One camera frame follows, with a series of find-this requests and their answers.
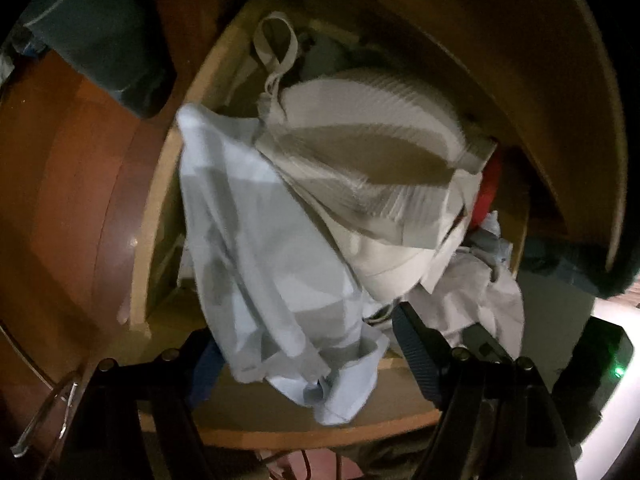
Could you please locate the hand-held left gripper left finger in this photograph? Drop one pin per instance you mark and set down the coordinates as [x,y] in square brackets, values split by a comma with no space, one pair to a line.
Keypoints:
[202,375]

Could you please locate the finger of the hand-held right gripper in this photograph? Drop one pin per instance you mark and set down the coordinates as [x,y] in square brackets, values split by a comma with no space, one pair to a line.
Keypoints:
[485,342]

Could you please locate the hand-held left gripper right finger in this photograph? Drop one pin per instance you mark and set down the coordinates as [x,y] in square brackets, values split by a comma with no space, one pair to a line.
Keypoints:
[415,355]

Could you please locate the white underwear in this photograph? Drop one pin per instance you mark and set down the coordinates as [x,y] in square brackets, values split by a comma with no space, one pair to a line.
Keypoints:
[470,300]

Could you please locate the wooden drawer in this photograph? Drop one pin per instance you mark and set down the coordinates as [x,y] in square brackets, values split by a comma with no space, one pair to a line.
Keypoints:
[300,420]

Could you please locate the light blue checked underwear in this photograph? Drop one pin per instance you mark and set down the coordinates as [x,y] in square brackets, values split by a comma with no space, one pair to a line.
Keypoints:
[250,240]

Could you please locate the red underwear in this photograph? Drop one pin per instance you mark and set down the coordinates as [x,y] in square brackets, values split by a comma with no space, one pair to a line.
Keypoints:
[487,195]

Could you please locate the beige ribbed underwear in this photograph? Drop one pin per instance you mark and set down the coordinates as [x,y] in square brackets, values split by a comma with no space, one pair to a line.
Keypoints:
[360,125]

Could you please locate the dark teal cloth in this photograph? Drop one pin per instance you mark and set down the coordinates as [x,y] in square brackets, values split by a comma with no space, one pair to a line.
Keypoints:
[560,265]
[100,35]

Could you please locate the clear plastic loop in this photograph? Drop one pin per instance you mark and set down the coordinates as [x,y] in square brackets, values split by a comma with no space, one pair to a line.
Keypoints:
[73,394]

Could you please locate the wooden cabinet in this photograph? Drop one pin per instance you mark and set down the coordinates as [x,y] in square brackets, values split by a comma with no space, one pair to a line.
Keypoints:
[450,35]

